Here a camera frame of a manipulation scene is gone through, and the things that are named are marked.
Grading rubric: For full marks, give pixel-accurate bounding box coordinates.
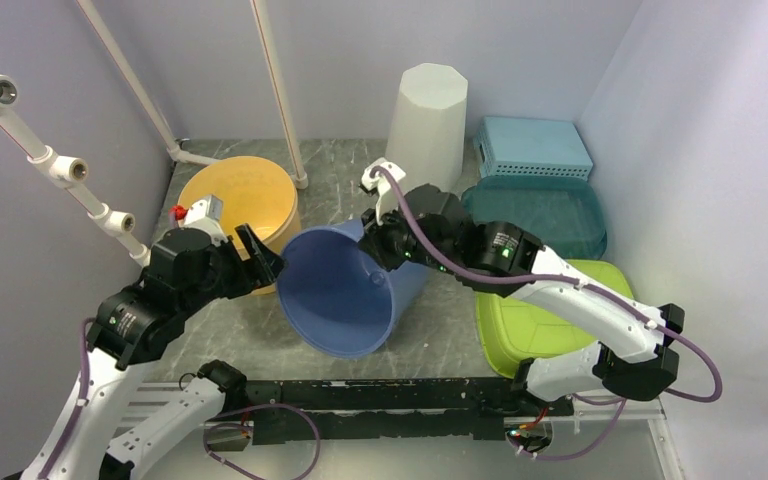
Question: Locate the purple cable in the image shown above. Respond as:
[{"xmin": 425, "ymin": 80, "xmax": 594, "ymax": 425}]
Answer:
[
  {"xmin": 36, "ymin": 317, "xmax": 322, "ymax": 480},
  {"xmin": 369, "ymin": 164, "xmax": 724, "ymax": 463}
]

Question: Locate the lime green tub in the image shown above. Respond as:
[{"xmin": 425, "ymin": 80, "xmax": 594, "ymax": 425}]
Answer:
[{"xmin": 475, "ymin": 258, "xmax": 637, "ymax": 380}]

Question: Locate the translucent white bucket liner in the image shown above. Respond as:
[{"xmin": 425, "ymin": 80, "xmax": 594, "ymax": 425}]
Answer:
[{"xmin": 385, "ymin": 63, "xmax": 468, "ymax": 192}]

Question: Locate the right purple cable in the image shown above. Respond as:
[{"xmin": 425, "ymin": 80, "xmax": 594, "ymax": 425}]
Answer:
[{"xmin": 369, "ymin": 164, "xmax": 724, "ymax": 463}]

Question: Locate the beige bucket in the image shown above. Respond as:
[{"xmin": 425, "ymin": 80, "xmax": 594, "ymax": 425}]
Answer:
[{"xmin": 173, "ymin": 156, "xmax": 301, "ymax": 273}]

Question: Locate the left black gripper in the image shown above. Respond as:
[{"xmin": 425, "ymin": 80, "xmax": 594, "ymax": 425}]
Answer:
[{"xmin": 180, "ymin": 222, "xmax": 288, "ymax": 316}]

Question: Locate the light blue perforated basket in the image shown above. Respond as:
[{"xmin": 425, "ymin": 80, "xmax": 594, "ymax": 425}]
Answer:
[{"xmin": 473, "ymin": 116, "xmax": 593, "ymax": 180}]

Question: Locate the white PVC pipe frame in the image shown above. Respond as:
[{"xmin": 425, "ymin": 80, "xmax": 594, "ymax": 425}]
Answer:
[{"xmin": 0, "ymin": 0, "xmax": 310, "ymax": 266}]

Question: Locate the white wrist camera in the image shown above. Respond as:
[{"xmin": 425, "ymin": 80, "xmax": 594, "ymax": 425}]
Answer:
[
  {"xmin": 360, "ymin": 157, "xmax": 406, "ymax": 223},
  {"xmin": 168, "ymin": 195, "xmax": 226, "ymax": 245}
]

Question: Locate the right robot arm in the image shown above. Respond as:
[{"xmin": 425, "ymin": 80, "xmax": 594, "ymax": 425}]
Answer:
[{"xmin": 358, "ymin": 184, "xmax": 684, "ymax": 415}]

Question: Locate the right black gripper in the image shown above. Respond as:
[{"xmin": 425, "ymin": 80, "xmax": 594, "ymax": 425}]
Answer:
[{"xmin": 358, "ymin": 193, "xmax": 456, "ymax": 274}]

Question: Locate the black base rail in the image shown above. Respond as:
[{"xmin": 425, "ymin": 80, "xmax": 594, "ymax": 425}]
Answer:
[{"xmin": 180, "ymin": 377, "xmax": 574, "ymax": 446}]

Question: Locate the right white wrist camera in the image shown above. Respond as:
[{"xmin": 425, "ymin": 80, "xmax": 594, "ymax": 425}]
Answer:
[{"xmin": 360, "ymin": 157, "xmax": 406, "ymax": 223}]

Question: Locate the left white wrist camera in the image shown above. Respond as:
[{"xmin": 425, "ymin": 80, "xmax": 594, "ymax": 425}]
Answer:
[{"xmin": 168, "ymin": 195, "xmax": 226, "ymax": 245}]

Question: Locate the blue bucket rim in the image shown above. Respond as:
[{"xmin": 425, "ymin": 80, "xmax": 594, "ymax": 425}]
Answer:
[{"xmin": 276, "ymin": 219, "xmax": 430, "ymax": 358}]

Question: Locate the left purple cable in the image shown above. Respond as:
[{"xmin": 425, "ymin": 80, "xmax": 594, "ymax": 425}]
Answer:
[{"xmin": 36, "ymin": 317, "xmax": 322, "ymax": 480}]

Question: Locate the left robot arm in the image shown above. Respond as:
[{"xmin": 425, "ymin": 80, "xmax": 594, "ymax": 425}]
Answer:
[{"xmin": 13, "ymin": 220, "xmax": 285, "ymax": 479}]

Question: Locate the teal transparent tub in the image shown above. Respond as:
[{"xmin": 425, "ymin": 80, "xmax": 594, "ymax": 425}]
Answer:
[{"xmin": 461, "ymin": 176, "xmax": 608, "ymax": 260}]

